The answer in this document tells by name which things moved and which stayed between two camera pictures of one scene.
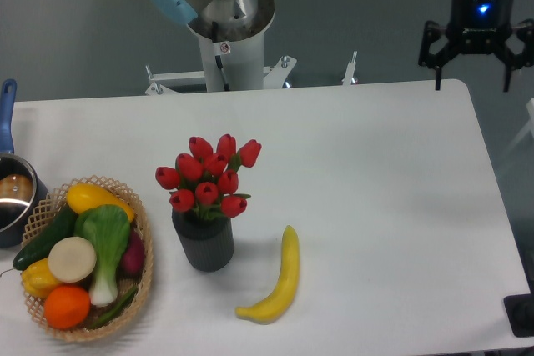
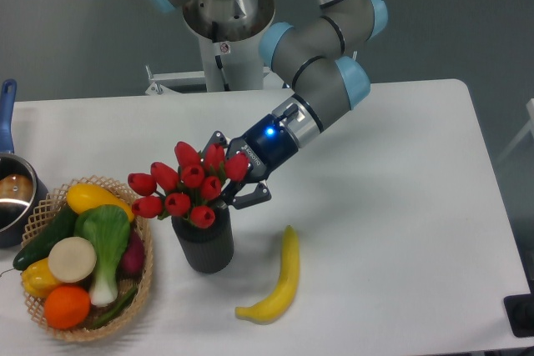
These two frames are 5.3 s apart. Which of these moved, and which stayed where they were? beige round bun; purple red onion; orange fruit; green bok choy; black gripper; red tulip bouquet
Moved: black gripper; red tulip bouquet
Stayed: beige round bun; orange fruit; purple red onion; green bok choy
